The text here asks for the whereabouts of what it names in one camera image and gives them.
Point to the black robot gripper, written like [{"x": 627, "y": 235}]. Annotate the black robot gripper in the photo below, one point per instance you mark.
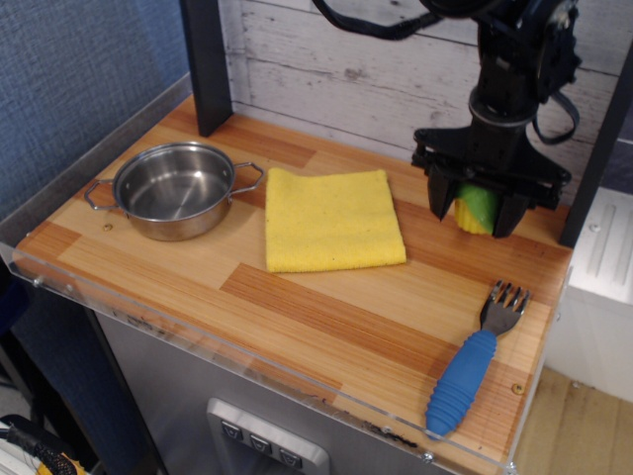
[{"x": 497, "y": 158}]

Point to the green yellow toy corn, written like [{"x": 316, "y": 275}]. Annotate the green yellow toy corn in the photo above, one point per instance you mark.
[{"x": 476, "y": 209}]

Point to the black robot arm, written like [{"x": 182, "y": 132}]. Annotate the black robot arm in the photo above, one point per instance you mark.
[{"x": 527, "y": 55}]

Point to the yellow folded cloth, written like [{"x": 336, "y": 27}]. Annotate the yellow folded cloth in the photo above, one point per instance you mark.
[{"x": 332, "y": 222}]

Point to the white ribbed box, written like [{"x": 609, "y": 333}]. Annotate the white ribbed box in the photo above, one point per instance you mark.
[{"x": 601, "y": 266}]

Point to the clear acrylic edge guard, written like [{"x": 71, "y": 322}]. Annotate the clear acrylic edge guard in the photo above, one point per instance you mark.
[{"x": 173, "y": 370}]

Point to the stainless steel pot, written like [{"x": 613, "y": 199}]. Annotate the stainless steel pot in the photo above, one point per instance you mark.
[{"x": 175, "y": 191}]

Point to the steel cabinet button panel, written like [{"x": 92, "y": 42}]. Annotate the steel cabinet button panel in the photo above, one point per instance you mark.
[{"x": 247, "y": 444}]

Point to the black right upright post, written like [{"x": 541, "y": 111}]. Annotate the black right upright post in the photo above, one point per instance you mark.
[{"x": 603, "y": 94}]

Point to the black upright post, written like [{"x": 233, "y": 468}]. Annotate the black upright post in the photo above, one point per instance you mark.
[
  {"x": 203, "y": 29},
  {"x": 603, "y": 94}
]

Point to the blue handled metal fork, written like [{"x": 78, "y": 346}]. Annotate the blue handled metal fork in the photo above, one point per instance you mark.
[{"x": 457, "y": 388}]

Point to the black left upright post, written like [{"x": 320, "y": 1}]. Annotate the black left upright post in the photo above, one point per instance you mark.
[{"x": 203, "y": 29}]

